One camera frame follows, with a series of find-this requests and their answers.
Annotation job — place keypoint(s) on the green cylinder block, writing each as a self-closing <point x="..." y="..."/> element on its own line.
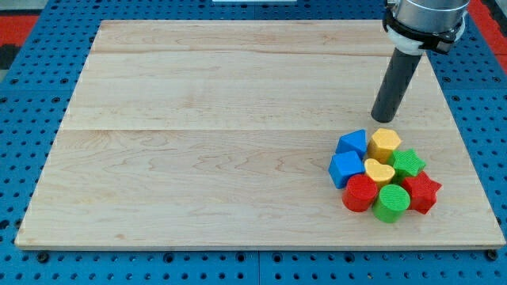
<point x="391" y="203"/>

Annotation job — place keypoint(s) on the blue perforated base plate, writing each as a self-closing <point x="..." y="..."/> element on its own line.
<point x="39" y="83"/>

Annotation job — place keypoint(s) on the red star block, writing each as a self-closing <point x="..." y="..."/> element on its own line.
<point x="423" y="192"/>

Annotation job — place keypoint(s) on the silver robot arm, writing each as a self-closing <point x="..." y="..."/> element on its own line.
<point x="416" y="26"/>

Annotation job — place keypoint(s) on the blue cube block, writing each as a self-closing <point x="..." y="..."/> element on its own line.
<point x="343" y="166"/>

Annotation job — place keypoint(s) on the red cylinder block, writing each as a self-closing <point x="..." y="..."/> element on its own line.
<point x="360" y="193"/>

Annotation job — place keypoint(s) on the yellow hexagon block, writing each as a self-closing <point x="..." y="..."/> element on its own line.
<point x="382" y="144"/>

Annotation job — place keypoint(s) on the yellow heart block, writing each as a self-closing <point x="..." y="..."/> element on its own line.
<point x="381" y="174"/>

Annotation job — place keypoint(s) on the green star block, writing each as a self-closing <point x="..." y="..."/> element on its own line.
<point x="406" y="163"/>

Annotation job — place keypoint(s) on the light wooden board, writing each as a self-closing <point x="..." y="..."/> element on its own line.
<point x="218" y="135"/>

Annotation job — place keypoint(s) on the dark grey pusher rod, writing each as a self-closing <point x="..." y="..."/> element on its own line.
<point x="396" y="80"/>

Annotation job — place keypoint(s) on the blue triangle block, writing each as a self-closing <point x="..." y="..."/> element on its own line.
<point x="355" y="141"/>

